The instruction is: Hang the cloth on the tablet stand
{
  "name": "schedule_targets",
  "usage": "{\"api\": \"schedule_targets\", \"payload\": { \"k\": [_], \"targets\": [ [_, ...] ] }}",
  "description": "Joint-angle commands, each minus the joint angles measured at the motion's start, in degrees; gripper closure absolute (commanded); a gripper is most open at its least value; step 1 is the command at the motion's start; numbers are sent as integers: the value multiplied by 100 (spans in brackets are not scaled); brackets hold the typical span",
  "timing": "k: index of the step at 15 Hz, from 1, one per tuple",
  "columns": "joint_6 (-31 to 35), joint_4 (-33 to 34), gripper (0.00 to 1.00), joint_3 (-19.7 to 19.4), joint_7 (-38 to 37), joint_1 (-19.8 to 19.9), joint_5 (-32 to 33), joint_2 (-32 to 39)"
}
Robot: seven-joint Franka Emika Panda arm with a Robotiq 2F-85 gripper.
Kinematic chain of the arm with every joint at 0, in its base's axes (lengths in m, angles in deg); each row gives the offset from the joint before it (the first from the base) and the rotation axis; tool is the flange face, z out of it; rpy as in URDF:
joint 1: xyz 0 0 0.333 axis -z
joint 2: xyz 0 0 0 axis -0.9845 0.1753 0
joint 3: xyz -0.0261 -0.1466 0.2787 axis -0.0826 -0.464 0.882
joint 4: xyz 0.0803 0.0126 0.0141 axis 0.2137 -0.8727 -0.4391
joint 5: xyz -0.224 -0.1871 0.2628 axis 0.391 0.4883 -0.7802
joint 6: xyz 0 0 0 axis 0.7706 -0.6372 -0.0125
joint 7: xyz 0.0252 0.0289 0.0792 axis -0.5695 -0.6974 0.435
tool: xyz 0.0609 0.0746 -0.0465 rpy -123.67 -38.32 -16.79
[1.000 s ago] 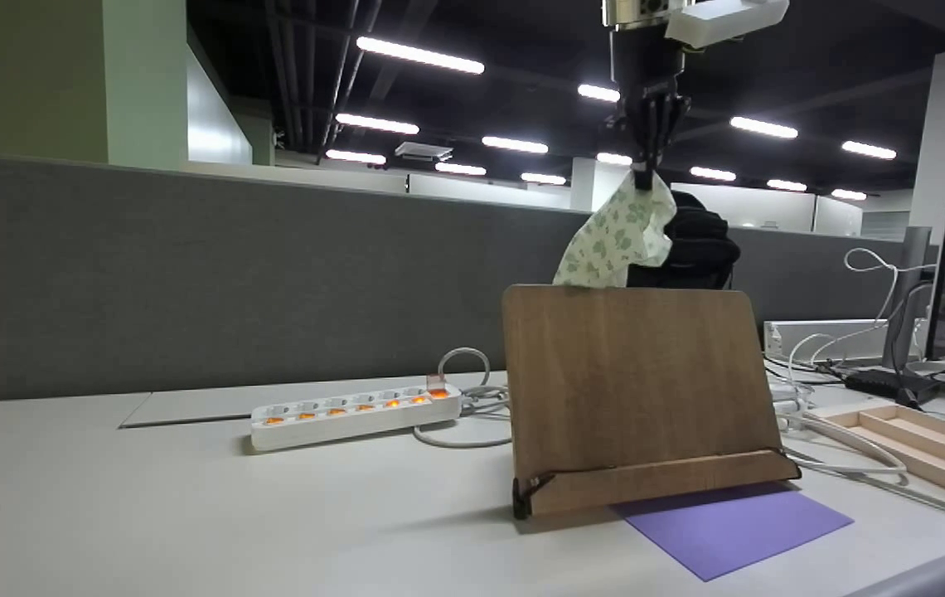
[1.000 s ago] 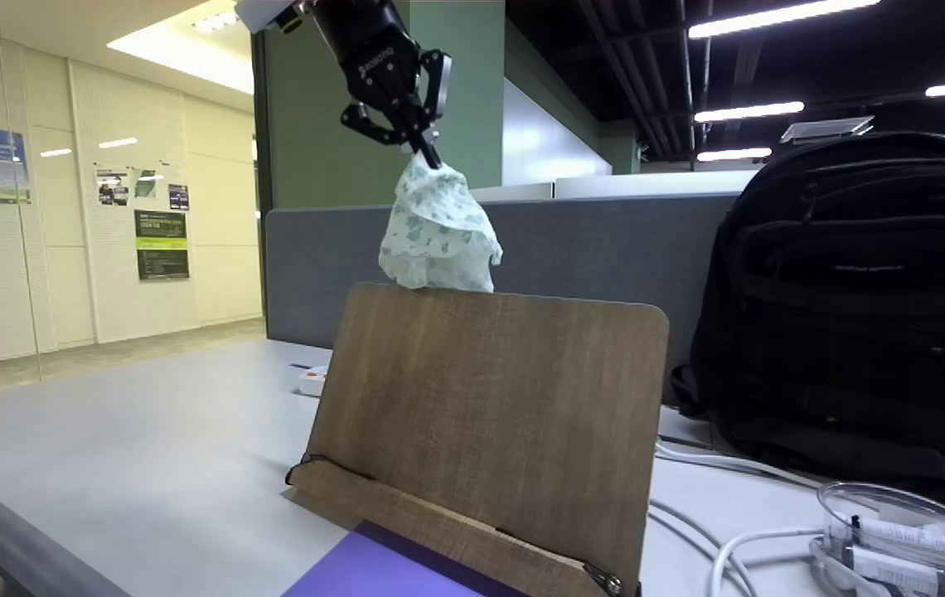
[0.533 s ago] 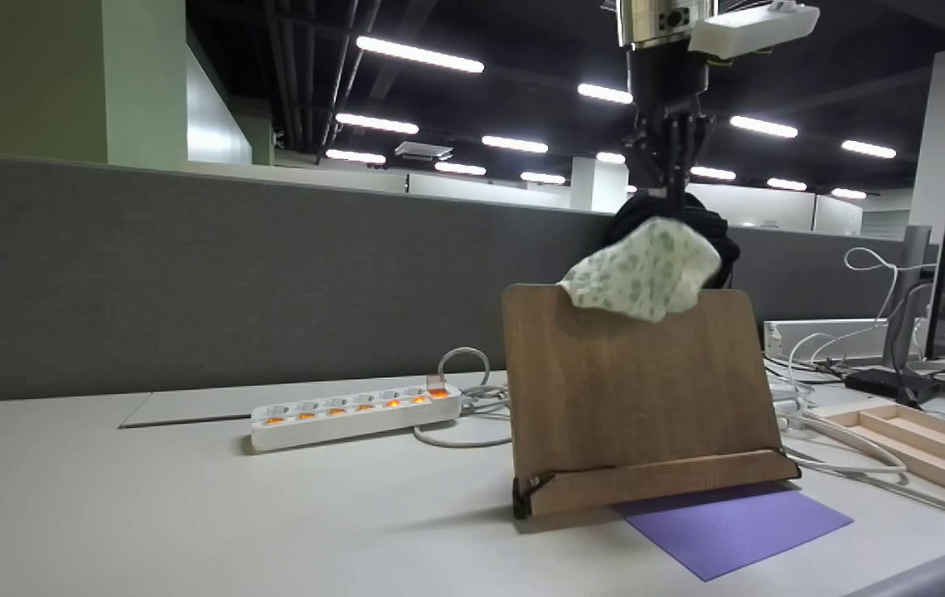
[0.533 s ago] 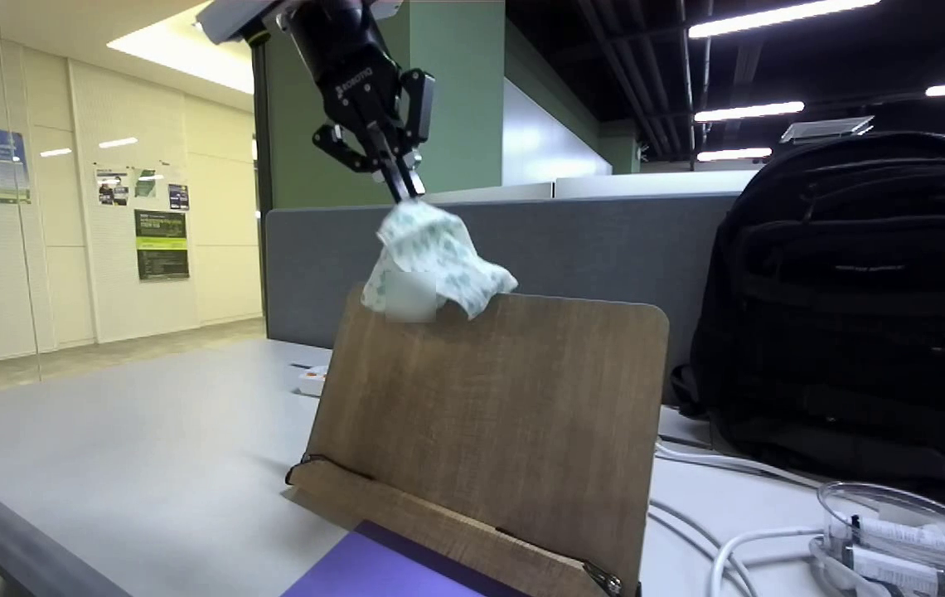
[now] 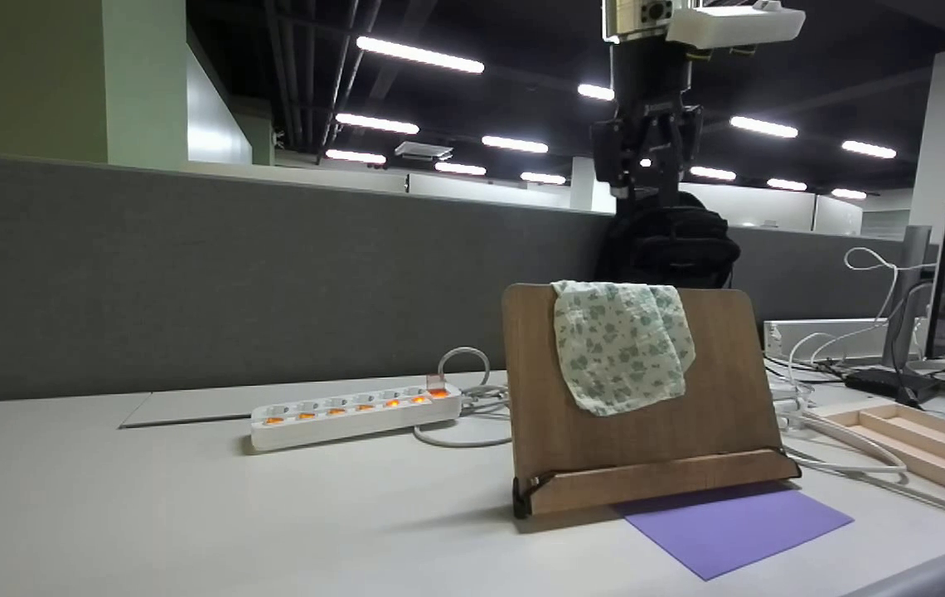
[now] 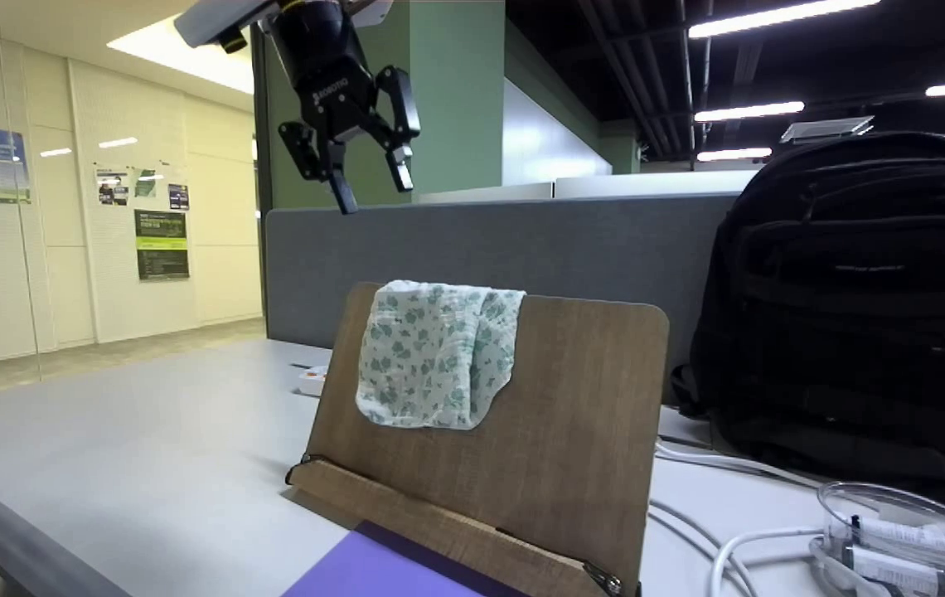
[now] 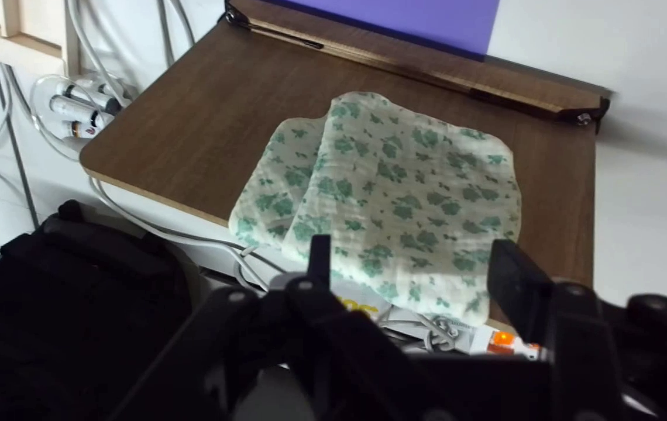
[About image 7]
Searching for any orange white packet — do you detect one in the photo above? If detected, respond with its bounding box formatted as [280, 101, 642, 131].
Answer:
[471, 324, 542, 362]

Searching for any brown wooden tablet stand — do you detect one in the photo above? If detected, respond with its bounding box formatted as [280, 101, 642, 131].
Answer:
[76, 0, 612, 329]

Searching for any white green patterned cloth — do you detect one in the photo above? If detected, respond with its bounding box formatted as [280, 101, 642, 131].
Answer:
[227, 89, 525, 323]

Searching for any clear plastic bag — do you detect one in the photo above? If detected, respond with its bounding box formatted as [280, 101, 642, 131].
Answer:
[28, 69, 130, 164]

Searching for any white marker pen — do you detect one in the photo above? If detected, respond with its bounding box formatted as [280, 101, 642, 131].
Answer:
[60, 79, 126, 113]
[47, 91, 116, 133]

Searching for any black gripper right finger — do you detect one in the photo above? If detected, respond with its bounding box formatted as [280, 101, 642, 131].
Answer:
[485, 236, 667, 421]

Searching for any purple paper sheet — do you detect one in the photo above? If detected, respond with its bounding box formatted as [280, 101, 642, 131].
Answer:
[267, 0, 503, 61]

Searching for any black backpack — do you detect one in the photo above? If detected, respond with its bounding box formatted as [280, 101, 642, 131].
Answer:
[0, 198, 271, 421]

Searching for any gray cable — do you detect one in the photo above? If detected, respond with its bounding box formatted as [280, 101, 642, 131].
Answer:
[0, 61, 41, 230]

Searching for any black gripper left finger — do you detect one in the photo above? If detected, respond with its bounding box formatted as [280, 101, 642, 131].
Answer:
[113, 231, 404, 421]

